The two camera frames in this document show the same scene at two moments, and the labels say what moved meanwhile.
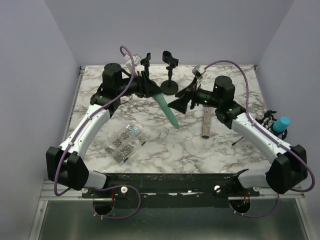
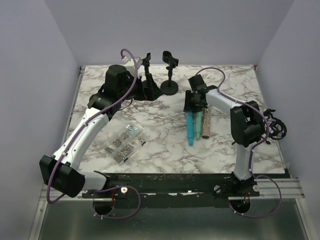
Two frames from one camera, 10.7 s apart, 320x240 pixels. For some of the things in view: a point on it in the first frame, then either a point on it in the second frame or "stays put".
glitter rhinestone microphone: (206, 132) stays put
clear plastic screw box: (124, 142) stays put
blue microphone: (281, 124) → (189, 127)
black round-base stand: (170, 87) stays put
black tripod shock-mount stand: (267, 122) stays put
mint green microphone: (160, 98) → (198, 118)
